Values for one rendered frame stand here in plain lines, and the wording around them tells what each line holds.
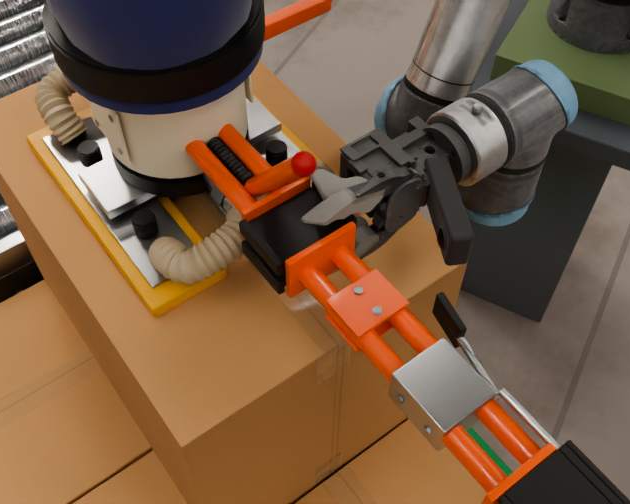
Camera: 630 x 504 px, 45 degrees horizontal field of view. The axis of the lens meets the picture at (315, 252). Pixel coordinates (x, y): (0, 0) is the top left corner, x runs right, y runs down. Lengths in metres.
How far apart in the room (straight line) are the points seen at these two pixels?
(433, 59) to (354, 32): 1.78
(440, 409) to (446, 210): 0.21
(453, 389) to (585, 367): 1.35
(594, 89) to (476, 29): 0.48
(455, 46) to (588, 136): 0.49
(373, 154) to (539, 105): 0.20
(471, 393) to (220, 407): 0.28
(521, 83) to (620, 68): 0.59
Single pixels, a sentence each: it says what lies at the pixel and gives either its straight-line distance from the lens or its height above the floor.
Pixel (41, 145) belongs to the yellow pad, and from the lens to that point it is 1.07.
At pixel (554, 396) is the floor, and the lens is 1.96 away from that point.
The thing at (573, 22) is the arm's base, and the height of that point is 0.84.
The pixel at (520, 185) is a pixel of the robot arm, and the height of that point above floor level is 0.99.
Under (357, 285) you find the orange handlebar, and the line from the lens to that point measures 0.73.
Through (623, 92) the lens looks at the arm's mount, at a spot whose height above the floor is 0.80.
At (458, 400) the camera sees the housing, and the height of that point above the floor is 1.09.
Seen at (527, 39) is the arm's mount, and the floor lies 0.80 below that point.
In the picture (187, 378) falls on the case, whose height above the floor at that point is 0.94.
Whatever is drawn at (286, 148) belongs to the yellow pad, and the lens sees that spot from 0.97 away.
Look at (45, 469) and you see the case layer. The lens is 1.29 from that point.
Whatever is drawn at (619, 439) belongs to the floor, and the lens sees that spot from 1.96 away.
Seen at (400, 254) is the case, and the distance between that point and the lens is 0.93.
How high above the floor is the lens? 1.69
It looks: 54 degrees down
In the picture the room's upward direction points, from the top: straight up
